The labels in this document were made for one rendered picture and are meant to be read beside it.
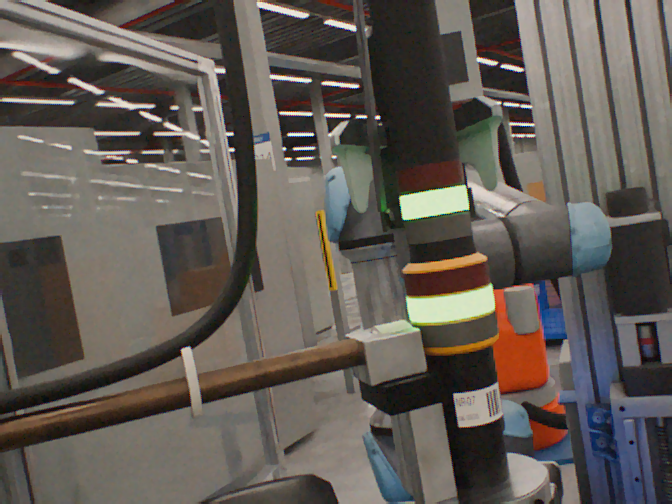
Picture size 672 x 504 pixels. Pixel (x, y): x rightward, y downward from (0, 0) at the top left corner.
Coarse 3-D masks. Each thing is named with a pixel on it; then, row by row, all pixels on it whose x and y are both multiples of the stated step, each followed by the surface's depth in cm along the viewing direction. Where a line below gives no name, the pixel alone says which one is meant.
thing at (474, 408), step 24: (432, 360) 35; (456, 360) 34; (480, 360) 34; (456, 384) 34; (480, 384) 34; (456, 408) 35; (480, 408) 34; (456, 432) 35; (480, 432) 34; (456, 456) 35; (480, 456) 35; (504, 456) 35; (456, 480) 35; (480, 480) 35; (504, 480) 35
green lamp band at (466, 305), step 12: (408, 300) 35; (420, 300) 34; (432, 300) 34; (444, 300) 34; (456, 300) 34; (468, 300) 34; (480, 300) 34; (492, 300) 35; (420, 312) 35; (432, 312) 34; (444, 312) 34; (456, 312) 34; (468, 312) 34; (480, 312) 34
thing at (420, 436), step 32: (384, 352) 33; (416, 352) 34; (384, 384) 33; (416, 384) 33; (416, 416) 34; (416, 448) 34; (448, 448) 34; (416, 480) 34; (448, 480) 34; (512, 480) 35; (544, 480) 35
